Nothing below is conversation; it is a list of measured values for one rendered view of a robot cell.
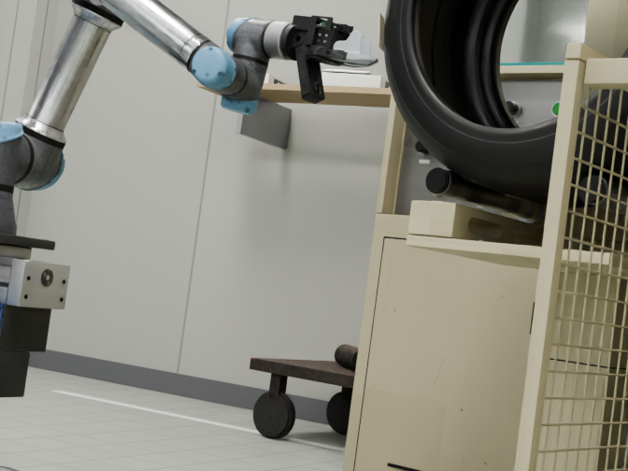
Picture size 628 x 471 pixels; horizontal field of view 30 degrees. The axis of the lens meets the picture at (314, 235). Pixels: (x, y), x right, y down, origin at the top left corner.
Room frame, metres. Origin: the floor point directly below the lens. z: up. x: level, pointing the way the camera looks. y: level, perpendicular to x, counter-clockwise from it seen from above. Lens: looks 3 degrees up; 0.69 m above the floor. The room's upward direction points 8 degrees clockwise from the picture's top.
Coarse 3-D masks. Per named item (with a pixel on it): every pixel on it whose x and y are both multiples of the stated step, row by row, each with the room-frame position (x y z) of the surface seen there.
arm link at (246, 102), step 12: (240, 60) 2.32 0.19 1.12; (252, 60) 2.32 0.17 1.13; (252, 72) 2.31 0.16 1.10; (264, 72) 2.34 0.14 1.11; (252, 84) 2.30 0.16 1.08; (228, 96) 2.29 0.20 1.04; (240, 96) 2.30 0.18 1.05; (252, 96) 2.33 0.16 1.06; (228, 108) 2.34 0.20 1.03; (240, 108) 2.32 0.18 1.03; (252, 108) 2.34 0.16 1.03
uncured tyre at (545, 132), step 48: (432, 0) 2.14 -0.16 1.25; (480, 0) 2.21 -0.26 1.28; (384, 48) 2.05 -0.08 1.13; (432, 48) 2.16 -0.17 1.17; (480, 48) 2.21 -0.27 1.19; (432, 96) 1.93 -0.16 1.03; (480, 96) 2.20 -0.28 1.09; (624, 96) 1.73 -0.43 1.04; (432, 144) 1.96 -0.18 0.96; (480, 144) 1.87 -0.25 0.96; (528, 144) 1.82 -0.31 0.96; (576, 144) 1.78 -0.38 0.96; (528, 192) 1.89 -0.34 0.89
